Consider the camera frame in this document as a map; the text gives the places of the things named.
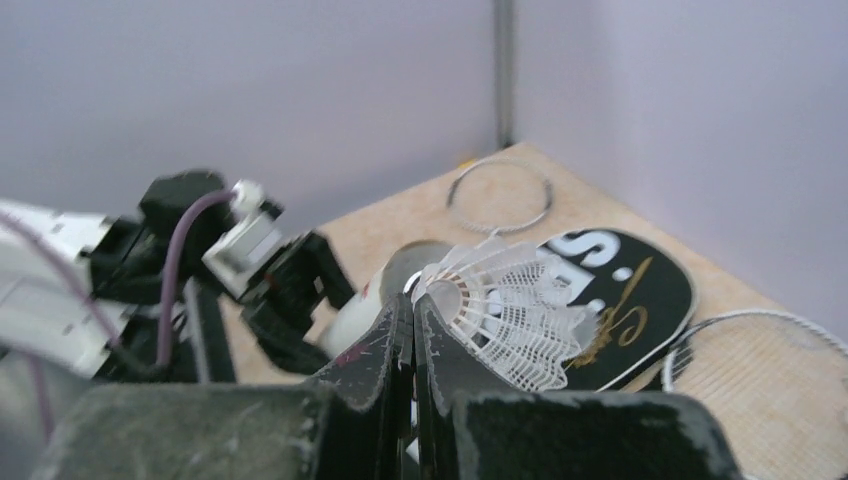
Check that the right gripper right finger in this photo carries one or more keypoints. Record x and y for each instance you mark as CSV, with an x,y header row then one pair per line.
x,y
475,426

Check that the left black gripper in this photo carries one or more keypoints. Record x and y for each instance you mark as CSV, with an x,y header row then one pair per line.
x,y
279,304

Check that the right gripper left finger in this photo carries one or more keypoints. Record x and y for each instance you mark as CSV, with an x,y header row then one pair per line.
x,y
342,423

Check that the white shuttlecock tube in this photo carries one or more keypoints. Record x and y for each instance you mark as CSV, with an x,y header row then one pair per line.
x,y
358,315

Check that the shuttlecock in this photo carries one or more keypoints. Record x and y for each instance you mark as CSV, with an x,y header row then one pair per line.
x,y
507,305

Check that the black racket bag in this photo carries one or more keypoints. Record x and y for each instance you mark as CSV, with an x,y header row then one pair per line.
x,y
643,296

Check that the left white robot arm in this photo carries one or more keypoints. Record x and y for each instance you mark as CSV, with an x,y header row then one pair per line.
x,y
134,299

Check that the left white badminton racket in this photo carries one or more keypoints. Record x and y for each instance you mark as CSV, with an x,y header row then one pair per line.
x,y
500,195

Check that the white badminton racket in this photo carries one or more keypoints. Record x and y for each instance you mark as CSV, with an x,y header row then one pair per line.
x,y
500,195
776,382

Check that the right white badminton racket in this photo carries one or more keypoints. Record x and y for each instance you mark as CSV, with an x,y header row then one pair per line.
x,y
776,382

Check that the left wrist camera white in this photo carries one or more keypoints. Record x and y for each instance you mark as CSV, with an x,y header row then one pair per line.
x,y
240,253

